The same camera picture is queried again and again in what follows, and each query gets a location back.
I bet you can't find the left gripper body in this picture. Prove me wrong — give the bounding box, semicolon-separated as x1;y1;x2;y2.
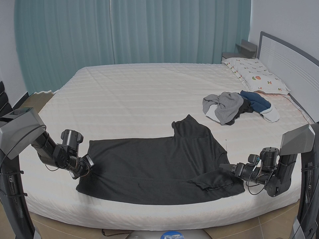
71;154;95;180

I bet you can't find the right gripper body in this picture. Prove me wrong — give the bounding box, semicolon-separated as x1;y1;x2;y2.
234;162;262;182

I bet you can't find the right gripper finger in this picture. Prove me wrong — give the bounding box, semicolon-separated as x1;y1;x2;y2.
219;163;236;173

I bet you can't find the black T-shirt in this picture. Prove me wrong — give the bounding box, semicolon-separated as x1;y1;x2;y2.
76;114;246;205

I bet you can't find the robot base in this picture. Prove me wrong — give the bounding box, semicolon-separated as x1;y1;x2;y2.
126;229;212;239

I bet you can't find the pile of clothes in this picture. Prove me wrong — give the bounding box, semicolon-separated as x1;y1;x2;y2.
202;90;280;126

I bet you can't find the bed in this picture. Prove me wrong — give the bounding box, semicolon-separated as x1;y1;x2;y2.
19;31;319;232

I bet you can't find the white printed pillow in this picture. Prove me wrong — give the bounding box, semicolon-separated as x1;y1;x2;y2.
222;57;291;95

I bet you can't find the grey bedside table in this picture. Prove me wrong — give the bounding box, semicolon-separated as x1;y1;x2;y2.
222;39;257;59

